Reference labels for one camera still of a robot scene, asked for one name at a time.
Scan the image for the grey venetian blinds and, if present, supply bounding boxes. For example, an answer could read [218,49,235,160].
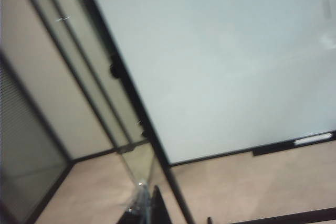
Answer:
[0,58,70,223]

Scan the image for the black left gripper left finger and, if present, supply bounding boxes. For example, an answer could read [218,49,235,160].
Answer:
[150,185,173,224]

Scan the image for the black partition window frame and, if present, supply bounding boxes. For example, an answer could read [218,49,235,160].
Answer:
[0,49,77,224]

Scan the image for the black metal stand frame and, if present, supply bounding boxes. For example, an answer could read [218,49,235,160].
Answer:
[227,206,336,224]

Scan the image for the glass partition edge strip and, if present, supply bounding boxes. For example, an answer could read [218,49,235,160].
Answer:
[115,142,158,190]

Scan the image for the white glass whiteboard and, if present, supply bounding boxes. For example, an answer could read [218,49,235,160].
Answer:
[83,0,336,165]

